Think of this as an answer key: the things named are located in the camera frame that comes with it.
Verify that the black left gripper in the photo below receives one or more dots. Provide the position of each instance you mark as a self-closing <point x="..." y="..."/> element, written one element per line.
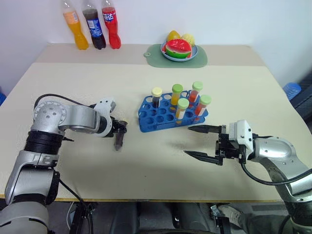
<point x="115" y="126"/>

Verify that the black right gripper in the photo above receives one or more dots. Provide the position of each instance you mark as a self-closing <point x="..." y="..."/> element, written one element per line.
<point x="226" y="150"/>

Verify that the dark liquid test tube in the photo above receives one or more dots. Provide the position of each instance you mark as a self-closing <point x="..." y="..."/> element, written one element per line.
<point x="119" y="142"/>

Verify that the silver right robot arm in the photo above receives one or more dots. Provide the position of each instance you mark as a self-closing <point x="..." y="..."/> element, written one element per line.
<point x="280" y="151"/>

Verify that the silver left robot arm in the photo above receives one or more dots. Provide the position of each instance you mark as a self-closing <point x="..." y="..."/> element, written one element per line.
<point x="73" y="117"/>

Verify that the blue test tube rack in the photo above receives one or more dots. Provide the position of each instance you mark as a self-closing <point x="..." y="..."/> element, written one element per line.
<point x="156" y="117"/>

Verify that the green-capped red test tube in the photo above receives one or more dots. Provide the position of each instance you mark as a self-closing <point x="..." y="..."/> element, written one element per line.
<point x="201" y="107"/>
<point x="195" y="92"/>

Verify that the green-capped yellow test tube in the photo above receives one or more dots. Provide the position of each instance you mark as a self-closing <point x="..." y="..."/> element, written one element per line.
<point x="181" y="109"/>

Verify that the yellow-capped dark test tube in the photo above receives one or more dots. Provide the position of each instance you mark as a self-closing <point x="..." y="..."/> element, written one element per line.
<point x="156" y="97"/>

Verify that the green-capped orange test tube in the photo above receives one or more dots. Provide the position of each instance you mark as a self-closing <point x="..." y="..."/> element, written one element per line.
<point x="176" y="93"/>

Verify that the white sneaker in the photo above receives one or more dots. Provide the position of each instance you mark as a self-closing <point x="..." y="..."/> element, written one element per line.
<point x="230" y="214"/>

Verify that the green cutting board mat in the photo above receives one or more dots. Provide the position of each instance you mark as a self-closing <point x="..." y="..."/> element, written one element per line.
<point x="153" y="58"/>

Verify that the blue plate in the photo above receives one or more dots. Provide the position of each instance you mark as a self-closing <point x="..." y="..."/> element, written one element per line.
<point x="180" y="59"/>

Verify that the toy watermelon slice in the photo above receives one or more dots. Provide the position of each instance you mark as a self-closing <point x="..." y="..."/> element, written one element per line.
<point x="178" y="48"/>

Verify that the red soda bottle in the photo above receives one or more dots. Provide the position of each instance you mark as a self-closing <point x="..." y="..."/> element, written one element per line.
<point x="112" y="29"/>

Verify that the blue ribbed stacked stools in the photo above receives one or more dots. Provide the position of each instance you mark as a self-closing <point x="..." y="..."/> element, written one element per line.
<point x="292" y="90"/>

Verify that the cola bottle blue label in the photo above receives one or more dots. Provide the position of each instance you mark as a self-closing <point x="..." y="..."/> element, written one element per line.
<point x="96" y="29"/>

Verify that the orange yellow toy mango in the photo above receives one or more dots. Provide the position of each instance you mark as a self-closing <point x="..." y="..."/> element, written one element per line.
<point x="173" y="36"/>

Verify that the orange soda bottle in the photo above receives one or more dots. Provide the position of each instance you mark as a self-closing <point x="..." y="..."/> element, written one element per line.
<point x="78" y="31"/>

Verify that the yellow toy fruit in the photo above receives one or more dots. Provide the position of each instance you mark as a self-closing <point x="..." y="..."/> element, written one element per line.
<point x="189" y="39"/>

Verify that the black case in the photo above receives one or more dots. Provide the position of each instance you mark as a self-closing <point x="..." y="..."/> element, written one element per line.
<point x="303" y="97"/>

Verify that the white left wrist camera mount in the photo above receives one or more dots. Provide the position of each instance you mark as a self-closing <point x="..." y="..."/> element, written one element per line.
<point x="105" y="105"/>

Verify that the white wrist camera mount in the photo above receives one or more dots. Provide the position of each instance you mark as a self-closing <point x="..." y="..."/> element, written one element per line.
<point x="105" y="105"/>
<point x="241" y="132"/>

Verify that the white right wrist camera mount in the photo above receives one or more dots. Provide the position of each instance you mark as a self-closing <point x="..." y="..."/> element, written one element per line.
<point x="241" y="132"/>

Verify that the metal caster bracket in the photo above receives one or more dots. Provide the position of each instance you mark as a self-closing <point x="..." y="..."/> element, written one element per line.
<point x="218" y="218"/>

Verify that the black metal stand frame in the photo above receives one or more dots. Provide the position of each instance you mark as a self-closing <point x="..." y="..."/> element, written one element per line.
<point x="83" y="217"/>

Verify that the blue object at wall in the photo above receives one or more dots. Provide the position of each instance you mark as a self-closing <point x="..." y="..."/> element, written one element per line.
<point x="2" y="97"/>

